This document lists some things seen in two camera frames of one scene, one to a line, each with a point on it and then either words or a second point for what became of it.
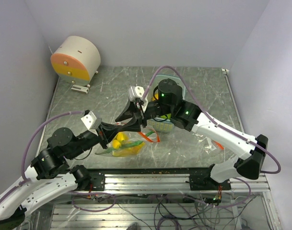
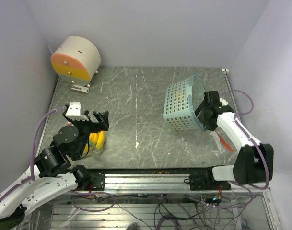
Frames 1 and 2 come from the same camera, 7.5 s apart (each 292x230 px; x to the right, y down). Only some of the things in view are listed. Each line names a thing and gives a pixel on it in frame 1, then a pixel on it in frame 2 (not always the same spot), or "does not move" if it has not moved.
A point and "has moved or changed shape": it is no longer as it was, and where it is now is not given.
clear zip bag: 209,145 has moved or changed shape
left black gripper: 106,132 to 95,125
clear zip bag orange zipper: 127,143 has moved or changed shape
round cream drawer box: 76,60 does not move
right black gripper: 132,110 to 209,125
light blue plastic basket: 165,124 has moved or changed shape
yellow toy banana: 122,147 has moved or changed shape
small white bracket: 80,88 does not move
